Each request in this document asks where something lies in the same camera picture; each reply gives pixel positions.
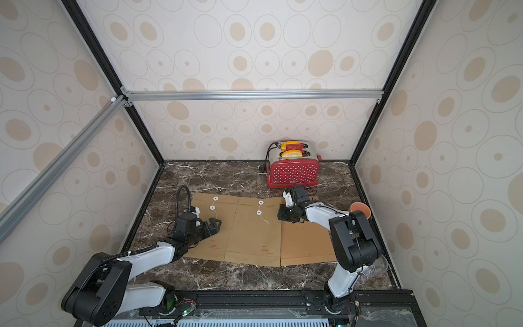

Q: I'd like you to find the kraft file bag stack bottom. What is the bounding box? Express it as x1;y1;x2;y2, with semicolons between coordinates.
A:
280;222;336;267

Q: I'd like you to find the kraft file bag stack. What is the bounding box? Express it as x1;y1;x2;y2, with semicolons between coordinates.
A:
225;197;283;267
280;222;336;267

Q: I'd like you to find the white string of stack bag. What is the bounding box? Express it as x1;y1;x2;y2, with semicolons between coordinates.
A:
255;199;271;226

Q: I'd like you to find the kraft file bag stack top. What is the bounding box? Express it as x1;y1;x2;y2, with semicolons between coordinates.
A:
225;197;283;267

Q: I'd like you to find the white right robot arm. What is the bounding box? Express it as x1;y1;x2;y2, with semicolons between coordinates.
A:
278;185;383;298

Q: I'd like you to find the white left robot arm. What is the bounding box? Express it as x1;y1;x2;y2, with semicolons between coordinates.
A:
61;208;221;326

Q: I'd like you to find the red toaster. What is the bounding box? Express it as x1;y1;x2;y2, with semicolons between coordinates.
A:
262;140;322;189

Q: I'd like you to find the orange cup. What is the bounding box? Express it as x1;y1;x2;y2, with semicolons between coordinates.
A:
350;202;372;219

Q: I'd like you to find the clear glass cup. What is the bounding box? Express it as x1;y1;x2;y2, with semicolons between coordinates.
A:
362;255;389;278

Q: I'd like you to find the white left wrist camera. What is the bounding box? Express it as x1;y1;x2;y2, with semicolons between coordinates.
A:
188;206;202;226

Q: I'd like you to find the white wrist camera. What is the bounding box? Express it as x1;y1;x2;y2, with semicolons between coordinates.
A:
188;206;202;226
283;190;294;208

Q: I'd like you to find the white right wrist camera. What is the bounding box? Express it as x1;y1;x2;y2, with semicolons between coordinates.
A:
283;190;294;208

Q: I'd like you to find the black corrugated cable conduit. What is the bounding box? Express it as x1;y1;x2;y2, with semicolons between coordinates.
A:
175;184;193;223

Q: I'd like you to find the black toaster power cord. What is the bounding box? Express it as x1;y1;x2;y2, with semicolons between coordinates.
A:
258;142;276;172

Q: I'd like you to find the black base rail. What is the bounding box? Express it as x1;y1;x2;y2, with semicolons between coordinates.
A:
139;290;425;326

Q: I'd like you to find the aluminium rail back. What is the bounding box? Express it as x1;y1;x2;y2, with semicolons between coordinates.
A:
124;89;384;102

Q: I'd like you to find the aluminium rail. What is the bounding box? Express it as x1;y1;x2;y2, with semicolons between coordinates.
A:
124;89;384;102
1;95;125;241

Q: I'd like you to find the aluminium rail left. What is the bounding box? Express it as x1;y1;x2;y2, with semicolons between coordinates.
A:
1;95;125;241

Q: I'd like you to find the black corner frame post right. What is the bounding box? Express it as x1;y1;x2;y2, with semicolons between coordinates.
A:
349;0;437;167

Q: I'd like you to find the black corner frame post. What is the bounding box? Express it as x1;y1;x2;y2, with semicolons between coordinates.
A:
61;0;165;166
349;0;437;167

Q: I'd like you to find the black corner frame post left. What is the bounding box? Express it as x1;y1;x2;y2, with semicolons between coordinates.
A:
61;0;165;166

